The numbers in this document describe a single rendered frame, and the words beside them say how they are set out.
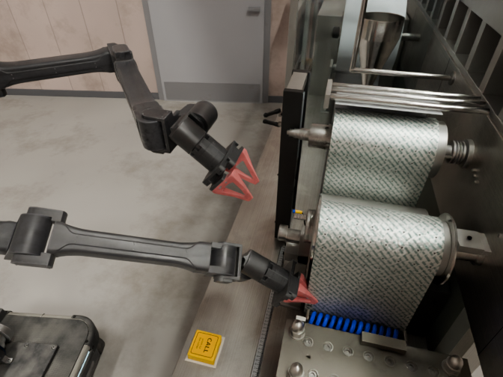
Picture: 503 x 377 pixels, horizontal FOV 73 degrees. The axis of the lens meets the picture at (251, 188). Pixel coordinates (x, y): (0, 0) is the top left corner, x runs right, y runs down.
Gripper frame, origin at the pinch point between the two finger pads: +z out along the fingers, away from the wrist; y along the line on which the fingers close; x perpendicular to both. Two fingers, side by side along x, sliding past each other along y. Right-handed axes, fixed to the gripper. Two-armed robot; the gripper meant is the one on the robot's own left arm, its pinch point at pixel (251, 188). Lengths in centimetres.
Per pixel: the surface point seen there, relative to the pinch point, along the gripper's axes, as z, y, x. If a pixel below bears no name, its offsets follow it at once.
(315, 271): 22.3, 5.8, -1.8
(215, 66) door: -37, -315, -142
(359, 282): 30.0, 5.7, 3.8
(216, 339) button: 21.9, 13.2, -35.3
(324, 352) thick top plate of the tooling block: 35.4, 15.4, -10.2
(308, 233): 14.6, 3.1, 3.0
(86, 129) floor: -97, -219, -251
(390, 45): 14, -67, 29
